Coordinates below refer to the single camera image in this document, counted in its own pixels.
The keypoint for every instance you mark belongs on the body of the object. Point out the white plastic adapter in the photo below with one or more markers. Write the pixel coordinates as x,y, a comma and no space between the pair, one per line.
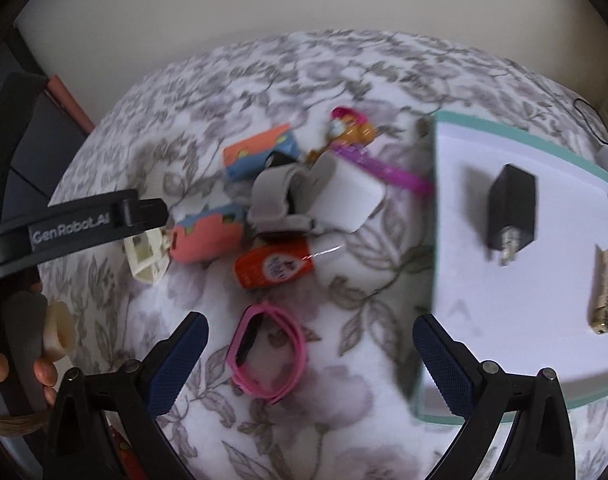
143,255

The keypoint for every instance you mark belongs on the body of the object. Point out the black charger plug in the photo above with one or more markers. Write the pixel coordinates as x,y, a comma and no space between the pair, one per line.
511,205

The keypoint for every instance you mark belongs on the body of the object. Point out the gold metal bar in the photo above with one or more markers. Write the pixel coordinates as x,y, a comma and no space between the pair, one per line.
604,285

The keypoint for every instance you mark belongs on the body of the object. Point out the orange packet with white label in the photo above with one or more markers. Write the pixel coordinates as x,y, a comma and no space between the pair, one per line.
269,267

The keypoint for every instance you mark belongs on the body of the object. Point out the pink and blue toy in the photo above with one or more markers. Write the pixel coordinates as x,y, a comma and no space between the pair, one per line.
203,237

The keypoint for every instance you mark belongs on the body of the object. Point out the purple plastic comb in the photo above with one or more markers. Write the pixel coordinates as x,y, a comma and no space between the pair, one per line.
384,172

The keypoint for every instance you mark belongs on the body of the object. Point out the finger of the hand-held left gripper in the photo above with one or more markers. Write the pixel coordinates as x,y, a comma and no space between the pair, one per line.
143,214

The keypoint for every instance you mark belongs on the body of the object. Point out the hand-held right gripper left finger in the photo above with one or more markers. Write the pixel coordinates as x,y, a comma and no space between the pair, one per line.
176,365

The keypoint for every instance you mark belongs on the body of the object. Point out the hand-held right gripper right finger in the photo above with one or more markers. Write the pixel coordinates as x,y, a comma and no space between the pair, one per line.
441,365

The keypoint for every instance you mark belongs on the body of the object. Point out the orange board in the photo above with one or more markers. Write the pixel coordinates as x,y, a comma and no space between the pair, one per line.
71,105

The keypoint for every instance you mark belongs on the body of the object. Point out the dog toy figure pink hat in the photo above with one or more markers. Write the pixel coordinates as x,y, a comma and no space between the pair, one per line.
356,132

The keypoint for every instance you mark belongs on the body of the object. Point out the white charger block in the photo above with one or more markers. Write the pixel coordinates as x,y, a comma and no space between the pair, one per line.
349,195

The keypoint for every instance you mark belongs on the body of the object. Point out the orange and blue toy block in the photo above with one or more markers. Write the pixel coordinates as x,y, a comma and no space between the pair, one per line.
256,147

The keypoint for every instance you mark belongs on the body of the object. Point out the floral printed blanket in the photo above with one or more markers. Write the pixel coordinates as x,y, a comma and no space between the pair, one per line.
334,400

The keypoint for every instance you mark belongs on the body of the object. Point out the cream tape roll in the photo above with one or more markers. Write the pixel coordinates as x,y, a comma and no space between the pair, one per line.
53,347

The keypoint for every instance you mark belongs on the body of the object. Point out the dark furniture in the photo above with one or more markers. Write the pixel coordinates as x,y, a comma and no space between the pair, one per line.
43,135

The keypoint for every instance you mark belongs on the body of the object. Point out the pink wristband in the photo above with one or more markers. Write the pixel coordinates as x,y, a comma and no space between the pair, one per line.
296,355

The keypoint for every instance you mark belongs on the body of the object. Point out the teal rimmed white box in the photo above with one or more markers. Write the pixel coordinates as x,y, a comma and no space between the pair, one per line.
484,285

